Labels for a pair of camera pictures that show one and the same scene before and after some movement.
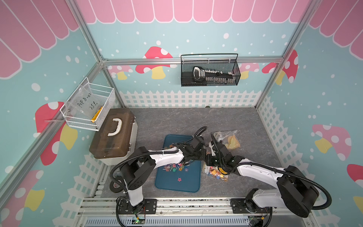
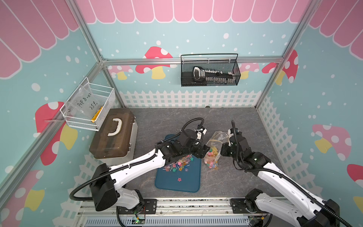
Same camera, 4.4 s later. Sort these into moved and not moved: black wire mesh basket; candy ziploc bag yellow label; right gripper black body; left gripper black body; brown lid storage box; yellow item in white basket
Moved: candy ziploc bag yellow label; right gripper black body
Not moved: brown lid storage box; black wire mesh basket; yellow item in white basket; left gripper black body
